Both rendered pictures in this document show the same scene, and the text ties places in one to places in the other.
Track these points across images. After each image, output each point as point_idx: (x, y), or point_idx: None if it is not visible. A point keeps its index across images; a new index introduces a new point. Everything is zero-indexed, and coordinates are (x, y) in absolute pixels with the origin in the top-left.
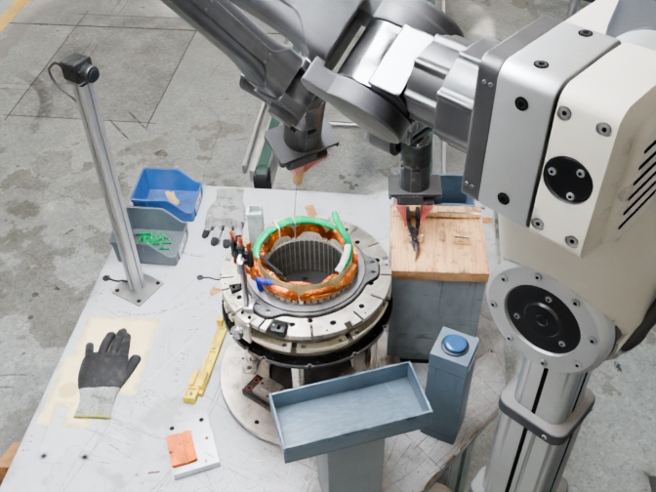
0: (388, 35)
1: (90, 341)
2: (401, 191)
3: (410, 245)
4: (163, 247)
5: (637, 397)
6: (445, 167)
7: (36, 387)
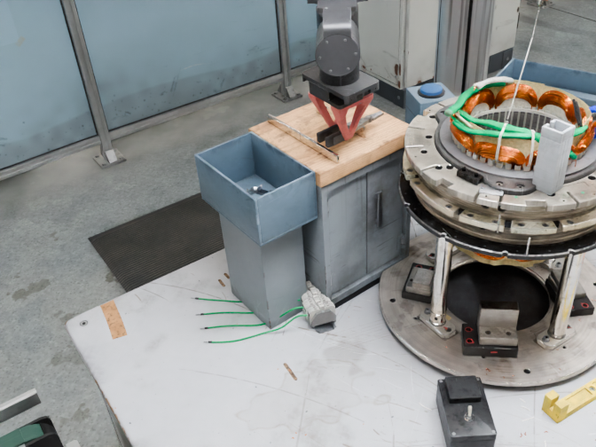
0: None
1: None
2: (364, 76)
3: (366, 135)
4: None
5: (79, 390)
6: (3, 403)
7: None
